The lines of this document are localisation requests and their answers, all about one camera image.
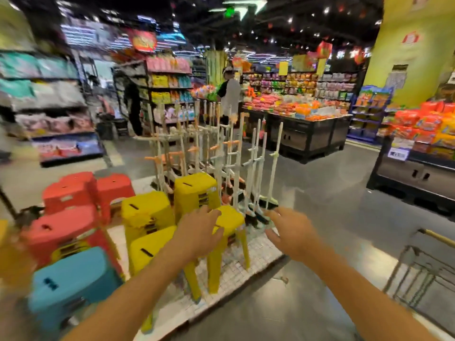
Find long shelf of snack goods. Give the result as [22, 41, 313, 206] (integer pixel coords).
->
[242, 70, 360, 104]

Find metal shopping cart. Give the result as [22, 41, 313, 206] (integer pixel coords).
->
[382, 229, 455, 317]

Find dark display table with drawers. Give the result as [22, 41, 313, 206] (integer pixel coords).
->
[366, 136, 455, 218]

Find shelf of packaged tissue goods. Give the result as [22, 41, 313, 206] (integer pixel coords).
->
[0, 49, 106, 168]

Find shelf of pink yellow goods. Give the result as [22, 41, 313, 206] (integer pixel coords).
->
[114, 57, 195, 136]

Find blue display stand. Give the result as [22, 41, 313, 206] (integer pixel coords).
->
[347, 85, 394, 144]

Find green striped column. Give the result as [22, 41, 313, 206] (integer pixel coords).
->
[206, 49, 227, 88]

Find black display table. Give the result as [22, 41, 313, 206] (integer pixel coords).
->
[243, 108, 352, 164]

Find blue plastic stool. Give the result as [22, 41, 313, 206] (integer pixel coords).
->
[28, 247, 123, 335]

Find white display platform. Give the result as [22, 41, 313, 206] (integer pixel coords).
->
[107, 174, 285, 341]

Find person's left forearm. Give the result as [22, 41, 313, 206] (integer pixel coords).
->
[62, 244, 194, 341]

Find yellow green pillar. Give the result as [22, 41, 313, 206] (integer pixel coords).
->
[363, 0, 455, 108]

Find pile of colourful snack packets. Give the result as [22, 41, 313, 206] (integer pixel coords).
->
[242, 94, 351, 122]

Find person's right hand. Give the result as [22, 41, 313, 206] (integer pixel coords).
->
[264, 207, 321, 263]

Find person's right forearm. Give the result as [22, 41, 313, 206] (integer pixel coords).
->
[297, 241, 439, 341]

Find white price tag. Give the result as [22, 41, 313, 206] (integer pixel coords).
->
[387, 147, 410, 162]

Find group of white-handled mops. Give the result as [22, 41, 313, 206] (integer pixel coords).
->
[144, 99, 285, 225]

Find red plastic stool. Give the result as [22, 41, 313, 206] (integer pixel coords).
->
[96, 174, 136, 225]
[59, 171, 99, 196]
[42, 181, 101, 215]
[23, 205, 123, 274]

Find red hanging banner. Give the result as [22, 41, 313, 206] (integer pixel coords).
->
[129, 30, 158, 52]

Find orange yellow plastic stool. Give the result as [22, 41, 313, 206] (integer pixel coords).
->
[0, 219, 37, 293]

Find person's left hand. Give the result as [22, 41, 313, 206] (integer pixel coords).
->
[167, 205, 225, 262]

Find pile of red orange packets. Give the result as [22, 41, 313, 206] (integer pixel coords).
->
[377, 101, 455, 161]

